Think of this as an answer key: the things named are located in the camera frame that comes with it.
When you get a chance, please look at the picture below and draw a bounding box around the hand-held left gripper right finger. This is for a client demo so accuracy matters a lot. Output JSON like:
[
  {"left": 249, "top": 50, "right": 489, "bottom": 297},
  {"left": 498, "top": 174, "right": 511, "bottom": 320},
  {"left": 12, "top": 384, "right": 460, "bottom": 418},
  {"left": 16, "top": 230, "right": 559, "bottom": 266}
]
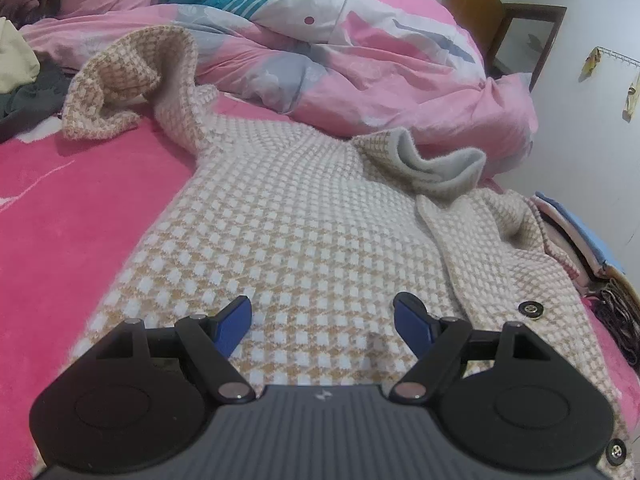
[{"left": 389, "top": 292, "right": 548, "bottom": 406}]

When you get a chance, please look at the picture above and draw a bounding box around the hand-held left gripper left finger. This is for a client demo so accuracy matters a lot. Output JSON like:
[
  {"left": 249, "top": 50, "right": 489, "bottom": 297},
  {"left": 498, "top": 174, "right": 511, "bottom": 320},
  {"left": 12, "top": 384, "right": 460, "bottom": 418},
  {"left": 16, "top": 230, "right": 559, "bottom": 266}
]
[{"left": 95, "top": 296, "right": 257, "bottom": 405}]

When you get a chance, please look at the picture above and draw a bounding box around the beige white checked coat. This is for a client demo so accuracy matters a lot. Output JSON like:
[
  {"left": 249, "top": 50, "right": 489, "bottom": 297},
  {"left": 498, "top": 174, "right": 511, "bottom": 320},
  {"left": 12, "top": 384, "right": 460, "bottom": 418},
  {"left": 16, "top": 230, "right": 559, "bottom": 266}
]
[{"left": 61, "top": 25, "right": 632, "bottom": 480}]

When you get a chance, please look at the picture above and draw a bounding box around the stack of folded clothes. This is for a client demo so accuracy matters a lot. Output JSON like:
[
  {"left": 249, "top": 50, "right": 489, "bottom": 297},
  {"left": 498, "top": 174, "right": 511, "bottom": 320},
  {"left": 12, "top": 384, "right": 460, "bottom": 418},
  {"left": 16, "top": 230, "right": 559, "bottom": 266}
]
[{"left": 530, "top": 195, "right": 608, "bottom": 291}]

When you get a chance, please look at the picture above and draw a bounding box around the blue folded cloth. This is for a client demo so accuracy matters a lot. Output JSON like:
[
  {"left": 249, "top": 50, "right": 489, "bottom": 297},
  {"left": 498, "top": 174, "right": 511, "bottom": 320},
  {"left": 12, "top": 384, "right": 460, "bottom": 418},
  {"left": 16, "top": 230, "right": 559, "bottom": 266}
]
[{"left": 535, "top": 191, "right": 626, "bottom": 273}]

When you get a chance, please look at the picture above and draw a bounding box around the pink flower bed blanket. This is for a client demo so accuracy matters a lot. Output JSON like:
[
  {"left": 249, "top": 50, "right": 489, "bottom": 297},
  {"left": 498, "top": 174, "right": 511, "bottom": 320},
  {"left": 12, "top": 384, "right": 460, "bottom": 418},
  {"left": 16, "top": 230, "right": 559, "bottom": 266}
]
[{"left": 0, "top": 92, "right": 640, "bottom": 480}]

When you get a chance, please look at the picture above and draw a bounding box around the dark patterned folded cloth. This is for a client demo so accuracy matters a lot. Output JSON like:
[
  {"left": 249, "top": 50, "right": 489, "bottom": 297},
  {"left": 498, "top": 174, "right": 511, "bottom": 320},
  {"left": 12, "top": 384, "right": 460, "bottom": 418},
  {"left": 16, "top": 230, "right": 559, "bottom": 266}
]
[{"left": 585, "top": 277, "right": 640, "bottom": 366}]

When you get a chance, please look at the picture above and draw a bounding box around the pink floral duvet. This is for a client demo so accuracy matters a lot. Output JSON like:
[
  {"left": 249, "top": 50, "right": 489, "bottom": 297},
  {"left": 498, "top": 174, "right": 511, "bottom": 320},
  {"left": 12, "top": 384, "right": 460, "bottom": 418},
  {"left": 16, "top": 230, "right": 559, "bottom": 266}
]
[{"left": 20, "top": 0, "right": 540, "bottom": 166}]

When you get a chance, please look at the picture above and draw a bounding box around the dark grey garment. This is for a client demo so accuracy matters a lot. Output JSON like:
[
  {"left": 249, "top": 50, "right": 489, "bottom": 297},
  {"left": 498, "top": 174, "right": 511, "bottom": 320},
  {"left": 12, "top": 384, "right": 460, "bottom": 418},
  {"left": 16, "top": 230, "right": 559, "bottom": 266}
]
[{"left": 0, "top": 62, "right": 76, "bottom": 143}]

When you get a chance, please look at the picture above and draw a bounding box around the brown wooden door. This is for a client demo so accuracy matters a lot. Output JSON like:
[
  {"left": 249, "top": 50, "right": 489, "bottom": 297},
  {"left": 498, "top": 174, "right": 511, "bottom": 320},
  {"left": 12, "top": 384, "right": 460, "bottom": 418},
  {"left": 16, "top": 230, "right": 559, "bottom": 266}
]
[{"left": 487, "top": 2, "right": 568, "bottom": 93}]

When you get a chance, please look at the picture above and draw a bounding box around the cream cloth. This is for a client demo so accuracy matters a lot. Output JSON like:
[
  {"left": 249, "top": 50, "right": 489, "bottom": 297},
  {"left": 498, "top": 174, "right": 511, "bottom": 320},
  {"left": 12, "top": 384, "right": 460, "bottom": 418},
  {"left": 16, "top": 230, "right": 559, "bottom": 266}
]
[{"left": 0, "top": 16, "right": 41, "bottom": 95}]

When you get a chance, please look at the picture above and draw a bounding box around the wall hook rack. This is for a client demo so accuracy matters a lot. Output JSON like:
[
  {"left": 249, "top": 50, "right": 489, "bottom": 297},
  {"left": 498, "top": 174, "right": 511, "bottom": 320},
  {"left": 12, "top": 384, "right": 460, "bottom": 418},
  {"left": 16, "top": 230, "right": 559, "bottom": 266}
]
[{"left": 592, "top": 46, "right": 640, "bottom": 67}]

